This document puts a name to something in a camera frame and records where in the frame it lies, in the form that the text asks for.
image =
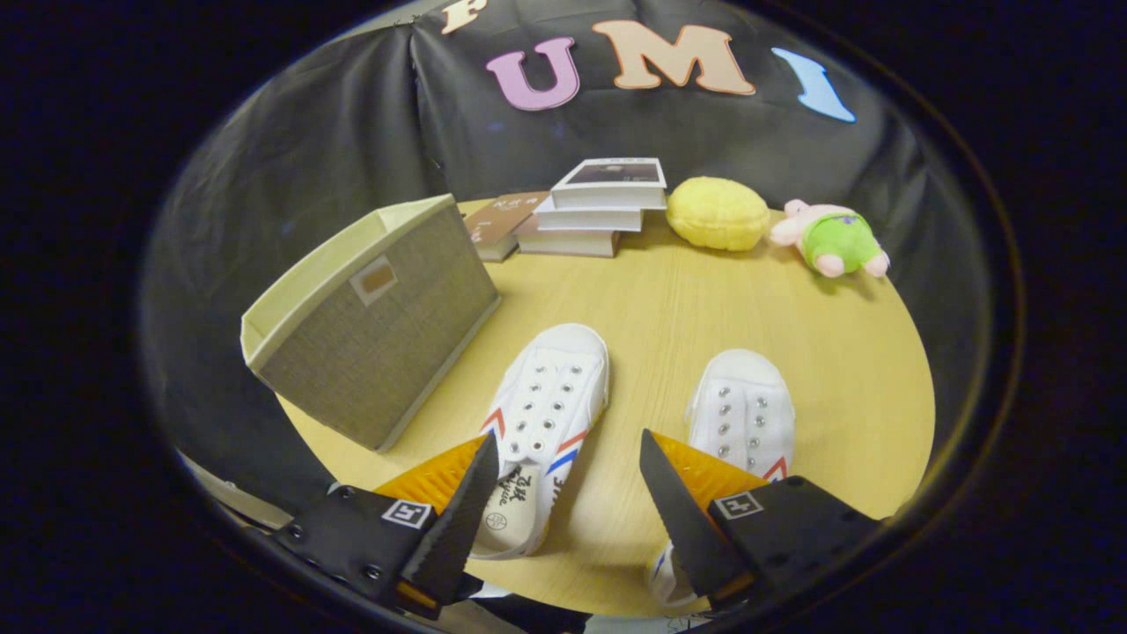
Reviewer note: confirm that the plain white book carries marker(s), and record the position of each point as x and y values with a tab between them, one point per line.
585	218

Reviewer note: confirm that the grey fabric storage box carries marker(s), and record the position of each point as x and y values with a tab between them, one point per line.
379	352

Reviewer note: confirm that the dark cloth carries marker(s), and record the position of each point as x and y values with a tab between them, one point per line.
524	612

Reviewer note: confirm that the black backdrop cloth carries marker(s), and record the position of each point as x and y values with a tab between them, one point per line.
308	176

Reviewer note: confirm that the thick brown-edged book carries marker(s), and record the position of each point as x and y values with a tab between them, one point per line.
568	242

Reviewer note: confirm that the pink and green plush toy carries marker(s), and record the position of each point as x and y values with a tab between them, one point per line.
832	238

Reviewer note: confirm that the white sneaker shoe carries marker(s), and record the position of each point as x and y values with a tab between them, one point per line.
744	405
546	396

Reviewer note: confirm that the brown cover book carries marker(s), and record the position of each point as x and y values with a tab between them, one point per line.
497	220

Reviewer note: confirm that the white book with portrait cover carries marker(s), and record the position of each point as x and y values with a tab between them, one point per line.
607	180

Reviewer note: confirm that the yellow round plush toy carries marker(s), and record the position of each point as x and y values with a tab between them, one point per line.
718	213

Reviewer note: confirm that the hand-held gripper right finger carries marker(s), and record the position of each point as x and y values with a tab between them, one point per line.
682	519

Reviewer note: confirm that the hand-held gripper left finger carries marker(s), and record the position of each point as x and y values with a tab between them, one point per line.
458	528

